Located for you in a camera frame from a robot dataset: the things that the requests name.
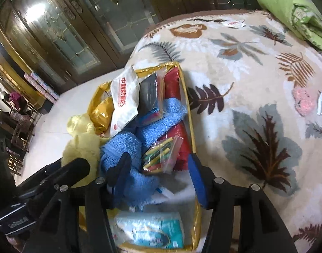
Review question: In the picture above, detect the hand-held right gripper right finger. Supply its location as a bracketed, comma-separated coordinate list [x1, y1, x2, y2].
[188, 155, 299, 253]

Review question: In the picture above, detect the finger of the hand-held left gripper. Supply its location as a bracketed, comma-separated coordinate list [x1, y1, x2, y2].
[59, 157, 92, 188]

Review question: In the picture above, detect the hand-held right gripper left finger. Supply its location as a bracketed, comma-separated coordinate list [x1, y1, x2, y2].
[24, 153, 133, 253]

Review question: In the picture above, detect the blue towel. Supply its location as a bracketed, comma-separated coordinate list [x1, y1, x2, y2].
[98, 97, 188, 206]

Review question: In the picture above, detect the pale yellow cloth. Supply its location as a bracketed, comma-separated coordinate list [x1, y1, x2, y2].
[61, 114, 101, 170]

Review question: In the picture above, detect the zip bag of coloured sticks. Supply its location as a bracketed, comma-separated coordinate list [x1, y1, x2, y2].
[142, 136, 186, 176]

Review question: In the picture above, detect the yellow-trimmed clear storage bag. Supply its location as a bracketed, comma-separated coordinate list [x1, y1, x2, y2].
[79, 61, 207, 252]

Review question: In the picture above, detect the gold foil packet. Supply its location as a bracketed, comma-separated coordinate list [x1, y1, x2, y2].
[88, 96, 117, 138]

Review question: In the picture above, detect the teal and white packet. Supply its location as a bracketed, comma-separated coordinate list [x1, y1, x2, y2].
[115, 211, 186, 250]

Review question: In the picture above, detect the white bag with red lettering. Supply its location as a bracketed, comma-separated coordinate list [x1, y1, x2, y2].
[109, 65, 141, 138]

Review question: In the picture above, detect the zip bag with dark item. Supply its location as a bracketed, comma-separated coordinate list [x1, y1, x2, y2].
[138, 73, 162, 114]

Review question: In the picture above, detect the pink soft item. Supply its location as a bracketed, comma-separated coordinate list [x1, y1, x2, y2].
[292, 85, 320, 117]

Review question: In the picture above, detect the wooden chair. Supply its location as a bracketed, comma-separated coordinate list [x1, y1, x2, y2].
[0, 110, 35, 178]

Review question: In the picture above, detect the stack of pink boxes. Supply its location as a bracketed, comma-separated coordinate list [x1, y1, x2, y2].
[23, 71, 59, 104]

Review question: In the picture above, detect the red flat packet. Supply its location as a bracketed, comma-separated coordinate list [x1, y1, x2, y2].
[160, 67, 192, 172]

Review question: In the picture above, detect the leaf printed blanket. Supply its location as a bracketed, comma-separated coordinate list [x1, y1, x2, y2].
[108, 9, 322, 253]

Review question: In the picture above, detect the wooden glass door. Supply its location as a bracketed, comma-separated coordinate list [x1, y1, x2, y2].
[0, 0, 117, 86]
[68, 0, 162, 56]

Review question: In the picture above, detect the small white red sachet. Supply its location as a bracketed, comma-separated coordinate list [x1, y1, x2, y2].
[221, 19, 246, 29]

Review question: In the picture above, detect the green folded quilt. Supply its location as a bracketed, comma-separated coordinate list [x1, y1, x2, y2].
[256, 0, 322, 54]

